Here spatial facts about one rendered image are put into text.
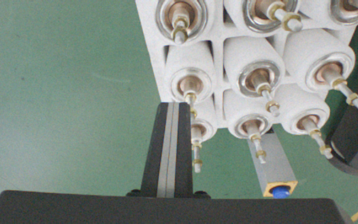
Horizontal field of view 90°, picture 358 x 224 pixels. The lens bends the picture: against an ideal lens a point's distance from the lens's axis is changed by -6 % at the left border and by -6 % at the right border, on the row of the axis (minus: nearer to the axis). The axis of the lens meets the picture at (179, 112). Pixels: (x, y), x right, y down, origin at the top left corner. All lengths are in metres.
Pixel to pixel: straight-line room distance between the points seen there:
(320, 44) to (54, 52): 0.67
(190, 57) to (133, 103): 0.43
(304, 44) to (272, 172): 0.30
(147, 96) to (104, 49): 0.20
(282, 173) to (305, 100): 0.19
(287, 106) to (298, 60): 0.11
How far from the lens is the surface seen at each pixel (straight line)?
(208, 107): 0.42
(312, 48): 0.39
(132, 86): 0.67
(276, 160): 0.56
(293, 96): 0.46
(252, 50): 0.34
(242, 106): 0.41
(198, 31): 0.30
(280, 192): 0.54
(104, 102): 0.75
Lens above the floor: 0.53
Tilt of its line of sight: 48 degrees down
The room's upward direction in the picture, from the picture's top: 178 degrees counter-clockwise
